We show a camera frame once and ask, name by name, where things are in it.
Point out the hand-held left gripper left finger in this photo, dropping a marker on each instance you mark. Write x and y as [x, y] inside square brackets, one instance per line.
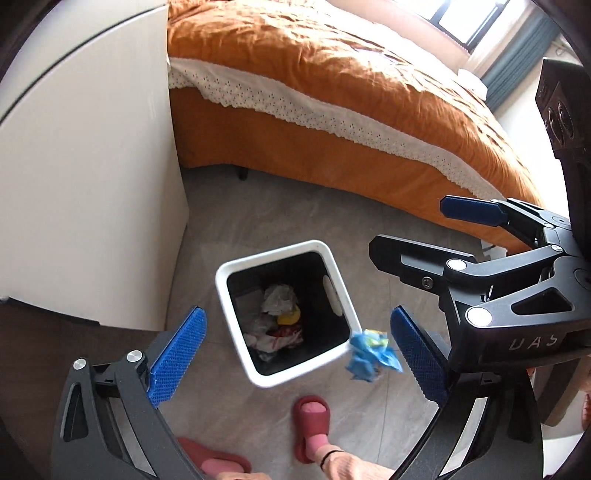
[178, 355]

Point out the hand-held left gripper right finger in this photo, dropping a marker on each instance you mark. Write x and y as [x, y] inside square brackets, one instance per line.
[418, 355]

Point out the white pillow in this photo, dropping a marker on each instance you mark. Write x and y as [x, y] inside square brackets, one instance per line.
[474, 83]

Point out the yellow crumpled scrap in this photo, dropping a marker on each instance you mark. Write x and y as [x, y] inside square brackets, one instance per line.
[290, 316]

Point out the white trash bin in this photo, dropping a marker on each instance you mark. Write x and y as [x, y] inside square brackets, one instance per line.
[258, 256]

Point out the blue-grey curtain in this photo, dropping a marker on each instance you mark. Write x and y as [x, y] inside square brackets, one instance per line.
[521, 60]

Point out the white lace bed sheet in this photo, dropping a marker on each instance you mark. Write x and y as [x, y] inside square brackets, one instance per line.
[323, 115]

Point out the window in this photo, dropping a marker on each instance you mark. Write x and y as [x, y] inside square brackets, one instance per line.
[466, 23]

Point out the white cabinet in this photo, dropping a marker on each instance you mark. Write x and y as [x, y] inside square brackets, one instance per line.
[92, 184]

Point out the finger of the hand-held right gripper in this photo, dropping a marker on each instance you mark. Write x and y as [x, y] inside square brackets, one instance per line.
[471, 210]
[415, 261]

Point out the bed with orange cover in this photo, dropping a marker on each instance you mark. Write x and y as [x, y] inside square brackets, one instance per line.
[323, 60]

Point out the red snack wrapper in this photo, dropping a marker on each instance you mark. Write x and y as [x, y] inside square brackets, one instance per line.
[274, 341]

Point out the blue wrapper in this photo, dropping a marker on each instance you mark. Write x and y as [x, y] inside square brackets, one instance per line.
[369, 353]

